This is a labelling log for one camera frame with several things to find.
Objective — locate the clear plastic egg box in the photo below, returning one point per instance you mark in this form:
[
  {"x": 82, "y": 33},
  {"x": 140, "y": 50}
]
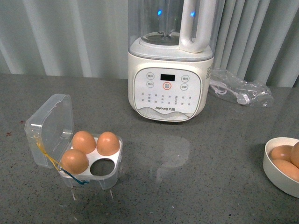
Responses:
[{"x": 53, "y": 123}]

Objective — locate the brown egg from bowl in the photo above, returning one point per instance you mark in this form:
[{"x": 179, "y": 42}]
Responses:
[{"x": 295, "y": 155}]

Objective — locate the brown egg back right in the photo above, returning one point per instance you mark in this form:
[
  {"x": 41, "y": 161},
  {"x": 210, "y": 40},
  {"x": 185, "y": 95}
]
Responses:
[{"x": 108, "y": 144}]

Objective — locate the brown egg back left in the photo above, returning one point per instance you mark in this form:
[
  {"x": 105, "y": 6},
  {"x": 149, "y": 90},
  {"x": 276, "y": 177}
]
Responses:
[{"x": 84, "y": 142}]

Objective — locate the brown egg front left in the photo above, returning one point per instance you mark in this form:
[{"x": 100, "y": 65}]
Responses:
[{"x": 74, "y": 161}]

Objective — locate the brown egg upper in bowl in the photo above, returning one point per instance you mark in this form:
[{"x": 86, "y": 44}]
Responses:
[{"x": 282, "y": 152}]

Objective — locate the brown egg in bowl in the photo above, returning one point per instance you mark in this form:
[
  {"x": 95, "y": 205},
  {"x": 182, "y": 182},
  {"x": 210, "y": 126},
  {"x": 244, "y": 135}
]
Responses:
[
  {"x": 282, "y": 152},
  {"x": 287, "y": 168}
]

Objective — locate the brown egg lower in bowl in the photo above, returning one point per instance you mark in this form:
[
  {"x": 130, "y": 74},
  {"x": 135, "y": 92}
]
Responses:
[{"x": 287, "y": 168}]

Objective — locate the white Joyoung blender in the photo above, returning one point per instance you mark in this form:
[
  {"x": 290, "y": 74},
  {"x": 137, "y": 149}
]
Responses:
[{"x": 170, "y": 57}]

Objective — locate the clear plastic bag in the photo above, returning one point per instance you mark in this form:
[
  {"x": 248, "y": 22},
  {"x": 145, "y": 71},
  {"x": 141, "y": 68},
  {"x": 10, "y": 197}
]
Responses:
[{"x": 226, "y": 86}]

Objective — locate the grey pleated curtain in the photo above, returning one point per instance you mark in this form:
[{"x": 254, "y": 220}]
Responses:
[{"x": 256, "y": 40}]

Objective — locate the yellow blue rubber band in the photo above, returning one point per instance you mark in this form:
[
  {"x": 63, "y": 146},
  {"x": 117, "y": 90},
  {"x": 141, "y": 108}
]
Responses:
[{"x": 57, "y": 165}]

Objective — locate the white round bowl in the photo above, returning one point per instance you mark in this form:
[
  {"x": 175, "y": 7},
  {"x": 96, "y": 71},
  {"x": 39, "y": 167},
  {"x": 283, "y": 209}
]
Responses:
[{"x": 278, "y": 178}]

